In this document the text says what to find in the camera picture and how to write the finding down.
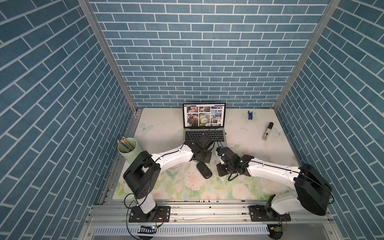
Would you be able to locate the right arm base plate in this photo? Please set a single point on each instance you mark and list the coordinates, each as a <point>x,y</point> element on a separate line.
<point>258,213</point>

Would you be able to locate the black wireless mouse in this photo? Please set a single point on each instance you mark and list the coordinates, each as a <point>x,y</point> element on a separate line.
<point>204,170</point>

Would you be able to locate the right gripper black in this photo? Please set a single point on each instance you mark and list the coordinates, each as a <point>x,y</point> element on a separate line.
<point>219,169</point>

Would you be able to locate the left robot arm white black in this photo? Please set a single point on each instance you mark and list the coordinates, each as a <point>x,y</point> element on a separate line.
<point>141,176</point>

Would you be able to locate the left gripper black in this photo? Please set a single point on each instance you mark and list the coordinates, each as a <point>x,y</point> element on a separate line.
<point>207,158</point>

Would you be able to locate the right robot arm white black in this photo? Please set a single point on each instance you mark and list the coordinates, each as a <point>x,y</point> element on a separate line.
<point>311,192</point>

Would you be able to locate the floral table mat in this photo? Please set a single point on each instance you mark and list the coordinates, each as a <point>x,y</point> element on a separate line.
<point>162,129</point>

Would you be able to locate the green circuit board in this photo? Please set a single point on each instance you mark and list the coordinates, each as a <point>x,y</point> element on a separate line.
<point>277,229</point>
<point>147,230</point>

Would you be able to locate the silver laptop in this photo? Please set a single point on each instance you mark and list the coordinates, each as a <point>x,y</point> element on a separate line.
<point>205,118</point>

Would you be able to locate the green pencil cup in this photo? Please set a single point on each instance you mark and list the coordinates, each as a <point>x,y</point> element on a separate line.
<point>131,156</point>

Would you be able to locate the green circuit board right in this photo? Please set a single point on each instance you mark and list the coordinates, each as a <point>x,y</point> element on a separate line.
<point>277,229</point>

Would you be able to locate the aluminium rail frame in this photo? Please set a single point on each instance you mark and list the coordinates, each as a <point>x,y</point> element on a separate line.
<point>205,220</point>

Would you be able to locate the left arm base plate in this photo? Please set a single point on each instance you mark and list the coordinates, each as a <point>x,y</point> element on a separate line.
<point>160,214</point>

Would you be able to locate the green circuit board left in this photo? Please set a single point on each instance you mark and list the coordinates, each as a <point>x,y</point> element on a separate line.
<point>147,230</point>

